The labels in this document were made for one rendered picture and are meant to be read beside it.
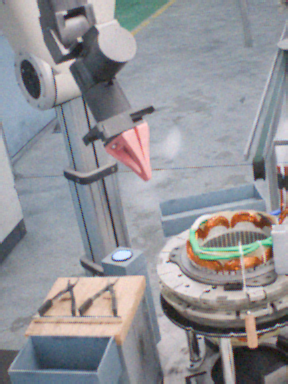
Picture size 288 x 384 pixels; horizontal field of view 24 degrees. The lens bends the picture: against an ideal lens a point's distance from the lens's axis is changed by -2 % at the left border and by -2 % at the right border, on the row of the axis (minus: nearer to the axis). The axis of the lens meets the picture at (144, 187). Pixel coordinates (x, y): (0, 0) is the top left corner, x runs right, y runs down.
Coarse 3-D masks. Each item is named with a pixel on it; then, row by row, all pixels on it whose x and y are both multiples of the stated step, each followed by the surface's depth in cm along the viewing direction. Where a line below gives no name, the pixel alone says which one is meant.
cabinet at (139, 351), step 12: (144, 300) 137; (144, 312) 137; (132, 324) 128; (144, 324) 137; (132, 336) 129; (144, 336) 133; (120, 348) 120; (132, 348) 128; (144, 348) 135; (156, 348) 142; (120, 360) 122; (132, 360) 128; (144, 360) 136; (156, 360) 143; (132, 372) 127; (144, 372) 135; (156, 372) 143
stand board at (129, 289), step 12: (108, 276) 138; (60, 288) 137; (84, 288) 135; (96, 288) 135; (120, 288) 133; (132, 288) 132; (144, 288) 135; (60, 300) 133; (84, 300) 131; (96, 300) 130; (108, 300) 130; (120, 300) 129; (132, 300) 128; (48, 312) 129; (60, 312) 129; (96, 312) 127; (108, 312) 126; (120, 312) 125; (132, 312) 127; (36, 324) 126; (48, 324) 125; (60, 324) 125; (72, 324) 124; (84, 324) 123; (96, 324) 123; (108, 324) 122; (120, 324) 122; (120, 336) 119
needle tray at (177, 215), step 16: (208, 192) 167; (224, 192) 167; (240, 192) 168; (256, 192) 165; (160, 208) 167; (176, 208) 168; (192, 208) 168; (208, 208) 168; (224, 208) 157; (240, 208) 158; (256, 208) 158; (176, 224) 158; (192, 224) 158
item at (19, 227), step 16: (0, 144) 385; (0, 160) 384; (0, 176) 384; (0, 192) 383; (16, 192) 401; (0, 208) 382; (16, 208) 400; (0, 224) 381; (16, 224) 399; (0, 240) 380; (16, 240) 400; (0, 256) 381
